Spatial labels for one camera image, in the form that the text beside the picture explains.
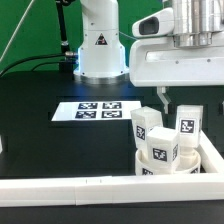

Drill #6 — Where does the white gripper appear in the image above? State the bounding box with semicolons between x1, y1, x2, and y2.
129;35;224;114

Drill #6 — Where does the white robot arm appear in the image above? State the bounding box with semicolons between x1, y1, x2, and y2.
74;0;224;105

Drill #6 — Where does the white marker sheet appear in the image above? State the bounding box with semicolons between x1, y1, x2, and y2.
52;101;141;121

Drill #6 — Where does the white L-shaped fence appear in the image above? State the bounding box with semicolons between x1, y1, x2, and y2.
0;135;224;207

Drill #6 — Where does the thin white rod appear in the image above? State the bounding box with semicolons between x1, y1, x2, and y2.
0;0;36;63

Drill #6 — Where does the white part left edge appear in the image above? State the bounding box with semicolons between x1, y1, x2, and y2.
0;135;3;154

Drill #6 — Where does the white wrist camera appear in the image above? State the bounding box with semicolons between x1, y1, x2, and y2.
132;7;174;38

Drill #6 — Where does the thin white cable right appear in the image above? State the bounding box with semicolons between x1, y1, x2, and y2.
118;30;138;40

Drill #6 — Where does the black cable lower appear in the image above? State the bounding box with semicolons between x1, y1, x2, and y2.
31;59;78;72

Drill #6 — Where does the black cable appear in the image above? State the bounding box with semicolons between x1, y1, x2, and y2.
0;51;78;75
31;59;78;72

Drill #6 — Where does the black cable upper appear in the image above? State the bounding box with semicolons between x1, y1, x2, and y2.
0;51;78;75

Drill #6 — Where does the black vertical hose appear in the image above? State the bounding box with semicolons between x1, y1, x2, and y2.
54;0;71;54

